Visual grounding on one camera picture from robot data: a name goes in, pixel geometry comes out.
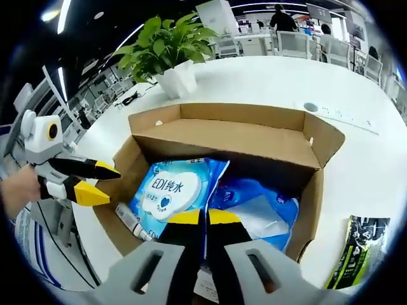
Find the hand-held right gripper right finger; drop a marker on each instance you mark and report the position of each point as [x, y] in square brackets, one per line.
[229, 254]

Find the blue wet wipes pack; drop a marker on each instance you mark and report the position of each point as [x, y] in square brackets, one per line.
[168, 190]

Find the person's left hand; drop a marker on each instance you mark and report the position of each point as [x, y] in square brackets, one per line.
[19, 190]

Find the white office chair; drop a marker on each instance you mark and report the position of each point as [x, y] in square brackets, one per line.
[372, 70]
[292, 44]
[338, 54]

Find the black green snack bag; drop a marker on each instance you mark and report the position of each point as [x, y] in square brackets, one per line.
[359, 251]

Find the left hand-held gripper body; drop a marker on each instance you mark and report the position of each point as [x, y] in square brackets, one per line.
[41, 136]

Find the green potted plant white pot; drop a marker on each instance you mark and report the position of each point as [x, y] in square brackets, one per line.
[168, 44]

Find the brown cardboard shoe box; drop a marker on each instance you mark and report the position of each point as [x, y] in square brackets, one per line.
[241, 139]

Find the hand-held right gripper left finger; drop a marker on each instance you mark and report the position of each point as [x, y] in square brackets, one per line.
[181, 254]

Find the blue soft tissue pack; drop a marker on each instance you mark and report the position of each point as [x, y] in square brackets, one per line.
[254, 209]

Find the small clear bottle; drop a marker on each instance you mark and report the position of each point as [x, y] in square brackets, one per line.
[130, 219]

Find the white table socket panel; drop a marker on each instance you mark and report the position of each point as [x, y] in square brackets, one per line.
[343, 116]

